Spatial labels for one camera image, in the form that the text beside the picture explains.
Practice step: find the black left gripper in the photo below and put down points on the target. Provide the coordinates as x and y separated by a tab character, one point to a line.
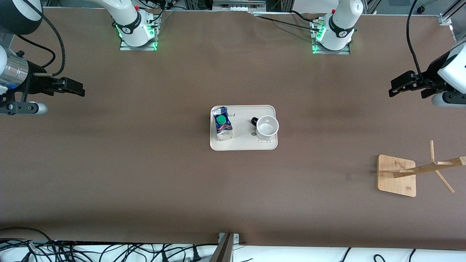
431	74

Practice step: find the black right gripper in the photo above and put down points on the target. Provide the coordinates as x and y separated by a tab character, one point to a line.
35	79

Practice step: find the blue white milk carton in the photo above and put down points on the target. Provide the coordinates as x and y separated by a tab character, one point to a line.
224	133

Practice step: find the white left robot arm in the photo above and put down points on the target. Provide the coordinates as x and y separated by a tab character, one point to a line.
338	22

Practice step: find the cream rabbit print tray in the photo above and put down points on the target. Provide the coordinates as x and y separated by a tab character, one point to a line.
242	135

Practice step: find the wooden mug stand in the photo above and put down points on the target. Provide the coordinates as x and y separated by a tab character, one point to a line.
395	182

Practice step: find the grey metal box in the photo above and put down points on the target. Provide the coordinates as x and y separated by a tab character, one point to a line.
238	5

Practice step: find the aluminium profile bar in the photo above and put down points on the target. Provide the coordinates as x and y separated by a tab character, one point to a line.
224	251

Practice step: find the aluminium frame profile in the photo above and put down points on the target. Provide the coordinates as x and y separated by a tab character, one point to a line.
446	18

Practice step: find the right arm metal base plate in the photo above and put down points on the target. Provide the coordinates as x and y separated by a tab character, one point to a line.
138	48

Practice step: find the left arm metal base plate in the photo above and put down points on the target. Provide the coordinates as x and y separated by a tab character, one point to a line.
331	52

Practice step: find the small metal corner bracket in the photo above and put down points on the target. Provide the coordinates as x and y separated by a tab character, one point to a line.
236	238

